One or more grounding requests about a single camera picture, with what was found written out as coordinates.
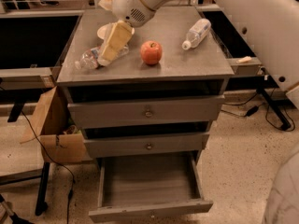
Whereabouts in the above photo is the black floor cable left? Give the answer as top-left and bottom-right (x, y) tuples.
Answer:
(20, 110), (77, 224)

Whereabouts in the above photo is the red apple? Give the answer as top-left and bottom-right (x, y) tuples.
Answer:
(140, 41), (163, 65)

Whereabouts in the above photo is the grey middle drawer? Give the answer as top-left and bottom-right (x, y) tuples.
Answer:
(84, 133), (209, 158)

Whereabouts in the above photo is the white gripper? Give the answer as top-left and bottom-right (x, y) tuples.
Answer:
(98, 0), (155, 61)

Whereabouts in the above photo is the grey drawer cabinet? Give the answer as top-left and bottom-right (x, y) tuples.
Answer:
(56, 6), (235, 173)

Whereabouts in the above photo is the brown cardboard box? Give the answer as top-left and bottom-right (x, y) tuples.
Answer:
(20, 87), (87, 164)

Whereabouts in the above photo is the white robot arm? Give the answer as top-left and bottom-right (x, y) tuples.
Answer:
(99, 0), (299, 224)

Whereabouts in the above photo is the white labelled water bottle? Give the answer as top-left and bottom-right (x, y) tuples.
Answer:
(182, 19), (211, 50)

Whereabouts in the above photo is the grey open bottom drawer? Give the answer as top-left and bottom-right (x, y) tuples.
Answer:
(89, 152), (213, 223)

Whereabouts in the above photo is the clear water bottle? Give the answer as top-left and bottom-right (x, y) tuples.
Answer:
(75, 45), (129, 70)

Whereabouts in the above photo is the white paper bowl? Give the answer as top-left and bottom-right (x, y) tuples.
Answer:
(97, 21), (135, 39)

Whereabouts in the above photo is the black table leg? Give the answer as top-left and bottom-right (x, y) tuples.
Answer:
(35, 162), (50, 216)
(256, 88), (291, 131)

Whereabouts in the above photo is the black power adapter cable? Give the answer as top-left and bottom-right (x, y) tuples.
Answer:
(221, 87), (296, 133)

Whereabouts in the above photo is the black table leg right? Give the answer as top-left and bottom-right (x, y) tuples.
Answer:
(256, 88), (291, 131)

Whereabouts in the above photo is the small yellow foam piece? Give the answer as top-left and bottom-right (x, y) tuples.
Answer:
(236, 56), (251, 63)

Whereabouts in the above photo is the grey top drawer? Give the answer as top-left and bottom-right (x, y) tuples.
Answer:
(68, 95), (224, 129)

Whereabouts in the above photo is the black table leg left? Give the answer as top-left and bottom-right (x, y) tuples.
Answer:
(35, 162), (50, 216)

